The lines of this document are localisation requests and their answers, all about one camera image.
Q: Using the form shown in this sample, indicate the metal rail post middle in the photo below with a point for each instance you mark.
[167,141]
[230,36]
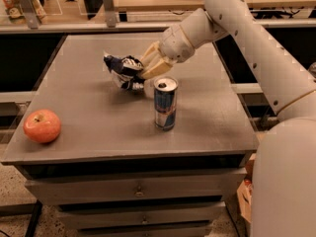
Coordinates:
[110,13]

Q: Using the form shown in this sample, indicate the redbull can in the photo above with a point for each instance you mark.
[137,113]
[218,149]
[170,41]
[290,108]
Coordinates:
[165,102]

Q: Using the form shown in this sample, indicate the grey drawer cabinet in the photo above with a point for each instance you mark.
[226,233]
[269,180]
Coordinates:
[112,172]

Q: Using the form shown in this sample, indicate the cardboard box of snacks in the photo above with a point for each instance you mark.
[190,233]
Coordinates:
[244,192]

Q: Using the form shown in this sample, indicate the red apple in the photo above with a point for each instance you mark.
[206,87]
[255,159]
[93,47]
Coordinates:
[42,126]

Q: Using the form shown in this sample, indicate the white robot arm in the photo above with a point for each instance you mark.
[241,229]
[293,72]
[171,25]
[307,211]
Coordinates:
[284,174]

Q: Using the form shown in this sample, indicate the blue chip bag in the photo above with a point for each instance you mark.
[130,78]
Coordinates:
[125,72]

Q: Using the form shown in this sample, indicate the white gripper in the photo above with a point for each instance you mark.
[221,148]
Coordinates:
[174,43]

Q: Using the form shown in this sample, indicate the metal rail post left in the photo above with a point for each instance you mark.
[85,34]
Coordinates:
[30,13]

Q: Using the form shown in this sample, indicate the metal rail post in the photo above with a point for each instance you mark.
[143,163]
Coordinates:
[30,13]
[110,13]

